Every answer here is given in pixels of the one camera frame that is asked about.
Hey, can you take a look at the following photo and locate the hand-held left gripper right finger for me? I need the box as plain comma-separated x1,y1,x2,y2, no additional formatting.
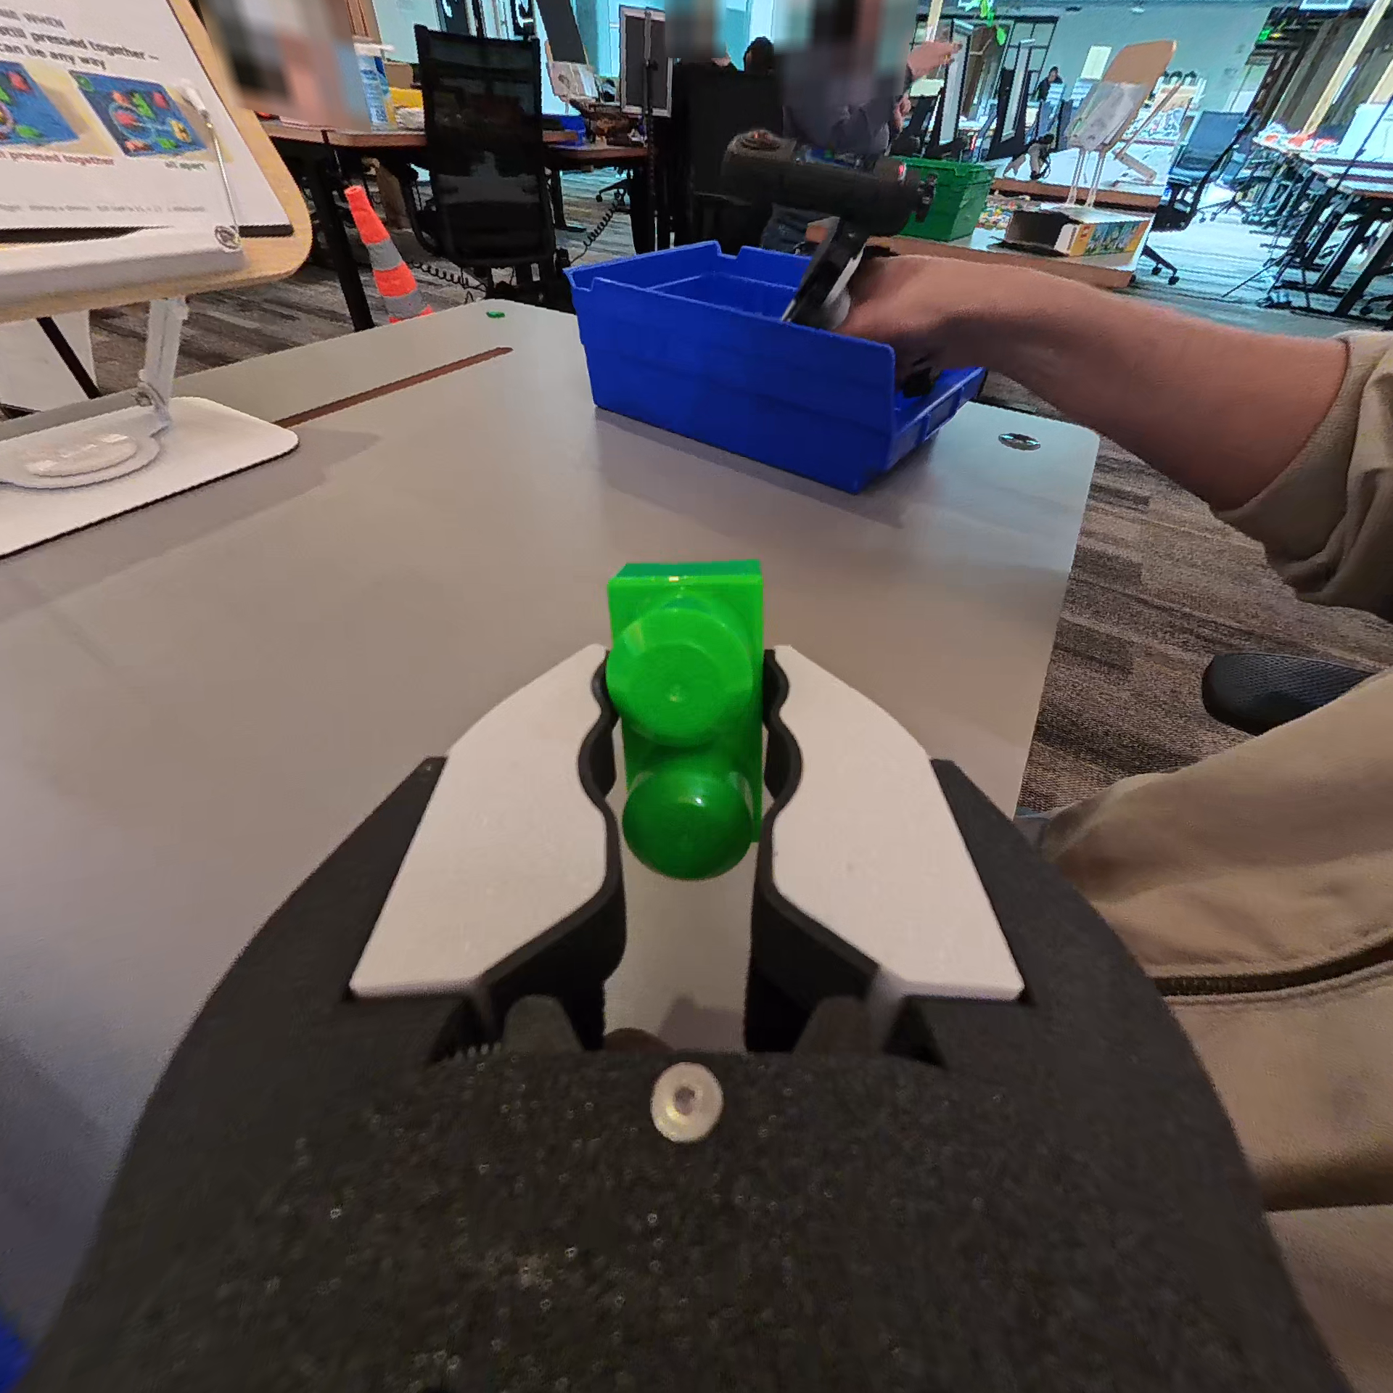
753,646,1027,1002

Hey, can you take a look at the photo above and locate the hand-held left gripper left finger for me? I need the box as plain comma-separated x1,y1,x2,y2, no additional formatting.
349,647,629,1002

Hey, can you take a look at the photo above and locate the green toy building block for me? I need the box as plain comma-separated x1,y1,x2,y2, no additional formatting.
604,560,771,878

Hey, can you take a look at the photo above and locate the person's right forearm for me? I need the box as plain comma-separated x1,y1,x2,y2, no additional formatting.
960,273,1352,513

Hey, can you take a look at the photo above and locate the person's right hand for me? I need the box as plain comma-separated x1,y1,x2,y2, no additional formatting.
840,258,1010,397

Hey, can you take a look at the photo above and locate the green plastic crate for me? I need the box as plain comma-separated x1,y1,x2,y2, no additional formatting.
905,158,995,241

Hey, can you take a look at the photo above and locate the black office chair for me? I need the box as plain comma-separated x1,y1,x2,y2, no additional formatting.
416,27,572,307

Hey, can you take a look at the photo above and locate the orange traffic cone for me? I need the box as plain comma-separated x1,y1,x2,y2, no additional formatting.
346,186,432,321

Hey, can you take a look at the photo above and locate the wooden display board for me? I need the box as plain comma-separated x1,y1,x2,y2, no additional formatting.
0,0,314,321

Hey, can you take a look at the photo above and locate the printed instruction sheet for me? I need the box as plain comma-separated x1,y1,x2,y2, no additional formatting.
0,0,291,237

